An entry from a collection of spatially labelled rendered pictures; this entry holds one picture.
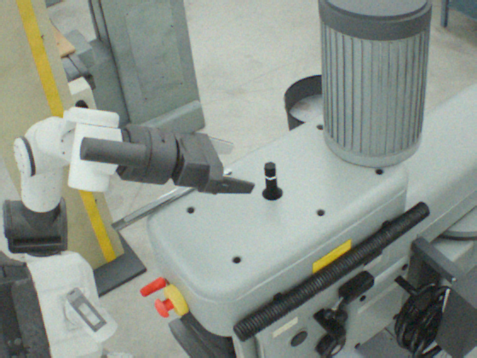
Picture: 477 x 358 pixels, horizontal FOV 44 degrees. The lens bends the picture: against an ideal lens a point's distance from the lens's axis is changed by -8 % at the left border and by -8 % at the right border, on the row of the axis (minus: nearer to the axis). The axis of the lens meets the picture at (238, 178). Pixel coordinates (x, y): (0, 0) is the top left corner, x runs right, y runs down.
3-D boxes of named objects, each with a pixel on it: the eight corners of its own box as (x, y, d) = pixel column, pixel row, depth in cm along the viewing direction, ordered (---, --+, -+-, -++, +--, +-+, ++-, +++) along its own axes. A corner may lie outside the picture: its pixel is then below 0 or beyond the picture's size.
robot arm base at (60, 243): (5, 243, 141) (6, 261, 131) (1, 192, 138) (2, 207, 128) (63, 239, 147) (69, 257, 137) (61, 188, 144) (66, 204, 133)
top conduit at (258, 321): (244, 346, 103) (243, 336, 101) (231, 330, 106) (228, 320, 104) (429, 219, 119) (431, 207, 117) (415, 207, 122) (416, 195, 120)
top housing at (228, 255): (221, 353, 108) (209, 303, 97) (149, 264, 124) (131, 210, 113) (411, 225, 124) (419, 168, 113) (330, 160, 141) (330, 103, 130)
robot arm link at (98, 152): (127, 189, 102) (61, 181, 96) (137, 124, 101) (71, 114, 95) (152, 200, 92) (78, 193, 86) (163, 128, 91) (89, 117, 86)
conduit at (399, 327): (411, 379, 138) (424, 336, 124) (369, 338, 149) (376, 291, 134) (462, 337, 145) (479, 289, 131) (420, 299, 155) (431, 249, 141)
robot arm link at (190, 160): (187, 164, 110) (123, 155, 104) (208, 118, 105) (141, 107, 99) (209, 212, 101) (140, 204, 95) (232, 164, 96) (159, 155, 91)
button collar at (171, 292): (182, 322, 113) (176, 304, 109) (166, 302, 117) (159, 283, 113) (191, 317, 114) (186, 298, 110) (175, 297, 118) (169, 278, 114)
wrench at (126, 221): (118, 236, 109) (117, 233, 108) (109, 223, 111) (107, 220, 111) (232, 173, 117) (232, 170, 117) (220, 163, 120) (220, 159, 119)
